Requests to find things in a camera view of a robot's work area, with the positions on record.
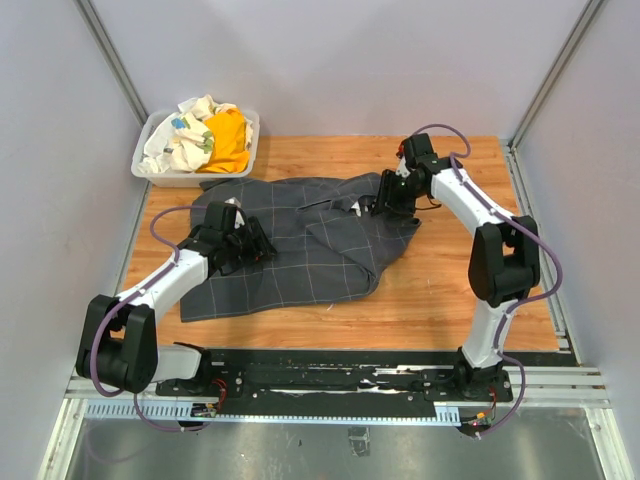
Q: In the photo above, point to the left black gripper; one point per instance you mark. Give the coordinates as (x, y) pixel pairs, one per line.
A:
(258, 247)

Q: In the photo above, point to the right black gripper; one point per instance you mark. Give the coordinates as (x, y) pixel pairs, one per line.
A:
(386, 197)

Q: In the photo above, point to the dark grey checked pillowcase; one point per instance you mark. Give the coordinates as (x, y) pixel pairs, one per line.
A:
(325, 253)

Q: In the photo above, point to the cream white pillow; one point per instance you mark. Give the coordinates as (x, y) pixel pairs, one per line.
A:
(356, 209)

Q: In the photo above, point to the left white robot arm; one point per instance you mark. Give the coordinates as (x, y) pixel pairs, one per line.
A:
(119, 351)

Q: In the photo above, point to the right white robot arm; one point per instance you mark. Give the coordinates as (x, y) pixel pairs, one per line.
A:
(504, 262)

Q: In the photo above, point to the white patterned cloth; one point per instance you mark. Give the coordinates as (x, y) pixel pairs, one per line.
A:
(188, 143)

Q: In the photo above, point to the yellow cloth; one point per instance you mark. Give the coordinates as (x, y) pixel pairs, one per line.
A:
(229, 152)

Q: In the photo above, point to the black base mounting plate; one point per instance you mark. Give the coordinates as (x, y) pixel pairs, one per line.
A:
(339, 384)

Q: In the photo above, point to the translucent plastic bin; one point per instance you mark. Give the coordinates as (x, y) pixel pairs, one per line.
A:
(159, 121)

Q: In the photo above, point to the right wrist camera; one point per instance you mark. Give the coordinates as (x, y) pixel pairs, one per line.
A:
(401, 169)

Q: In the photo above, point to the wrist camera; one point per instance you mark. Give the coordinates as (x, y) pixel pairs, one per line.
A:
(239, 215)
(401, 169)

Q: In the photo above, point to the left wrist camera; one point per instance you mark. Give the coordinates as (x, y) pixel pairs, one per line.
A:
(239, 215)

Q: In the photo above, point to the grey slotted cable duct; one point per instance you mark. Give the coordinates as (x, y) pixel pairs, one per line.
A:
(175, 410)

